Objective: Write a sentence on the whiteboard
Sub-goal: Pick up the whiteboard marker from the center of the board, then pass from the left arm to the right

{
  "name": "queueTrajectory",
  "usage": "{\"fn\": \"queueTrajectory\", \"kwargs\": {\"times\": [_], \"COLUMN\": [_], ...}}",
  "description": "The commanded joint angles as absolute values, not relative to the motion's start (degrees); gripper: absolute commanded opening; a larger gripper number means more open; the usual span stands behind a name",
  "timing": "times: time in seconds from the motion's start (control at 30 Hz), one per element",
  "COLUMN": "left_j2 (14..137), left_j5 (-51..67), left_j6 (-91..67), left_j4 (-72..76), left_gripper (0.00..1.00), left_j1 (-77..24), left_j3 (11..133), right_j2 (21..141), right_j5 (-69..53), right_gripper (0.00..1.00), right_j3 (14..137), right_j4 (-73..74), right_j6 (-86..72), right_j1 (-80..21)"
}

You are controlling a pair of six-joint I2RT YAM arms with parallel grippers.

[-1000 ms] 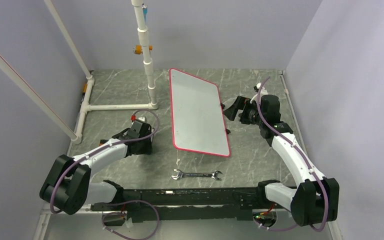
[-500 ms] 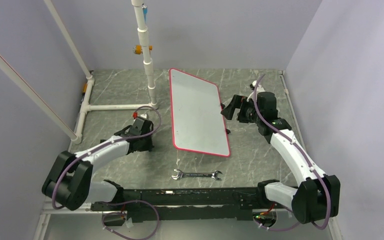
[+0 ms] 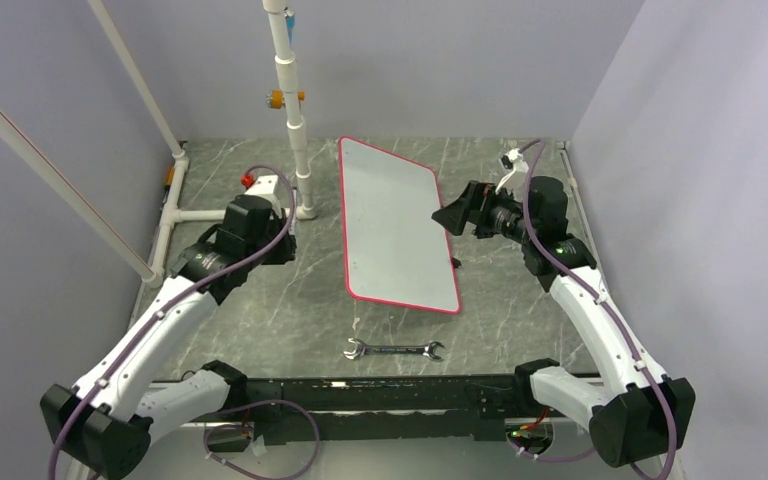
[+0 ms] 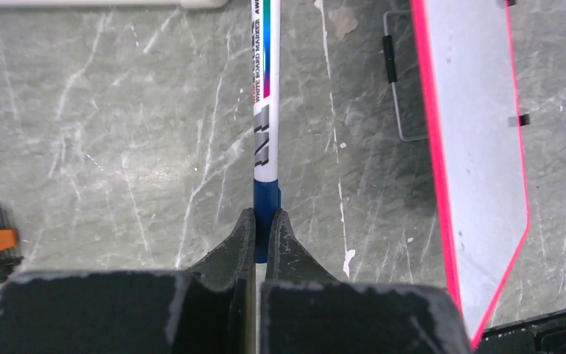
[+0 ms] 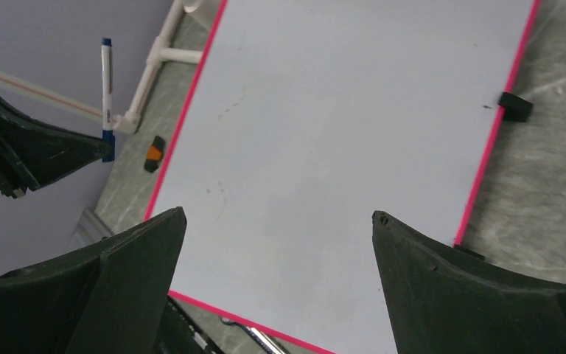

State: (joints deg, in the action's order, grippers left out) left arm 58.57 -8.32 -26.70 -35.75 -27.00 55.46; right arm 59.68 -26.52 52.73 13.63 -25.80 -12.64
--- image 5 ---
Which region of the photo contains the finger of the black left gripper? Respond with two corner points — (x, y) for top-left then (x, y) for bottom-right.
(0, 96), (113, 198)

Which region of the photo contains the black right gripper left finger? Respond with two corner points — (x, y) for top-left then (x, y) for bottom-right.
(0, 207), (187, 353)

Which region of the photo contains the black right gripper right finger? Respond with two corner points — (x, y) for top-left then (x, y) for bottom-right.
(372, 210), (566, 353)

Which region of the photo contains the white blue whiteboard marker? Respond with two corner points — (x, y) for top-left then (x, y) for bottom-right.
(101, 38), (115, 163)

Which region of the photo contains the pink-framed whiteboard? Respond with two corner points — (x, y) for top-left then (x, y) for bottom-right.
(147, 0), (539, 353)

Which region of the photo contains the diagonal white pipe red stripe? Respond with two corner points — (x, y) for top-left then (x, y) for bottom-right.
(0, 71), (102, 121)

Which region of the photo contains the black orange small block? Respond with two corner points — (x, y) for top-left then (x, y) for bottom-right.
(144, 136), (166, 173)

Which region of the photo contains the silver double open-end wrench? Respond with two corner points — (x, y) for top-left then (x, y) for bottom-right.
(220, 316), (290, 354)

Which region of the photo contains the white PVC pipe frame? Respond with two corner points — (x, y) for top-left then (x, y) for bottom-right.
(113, 0), (219, 133)

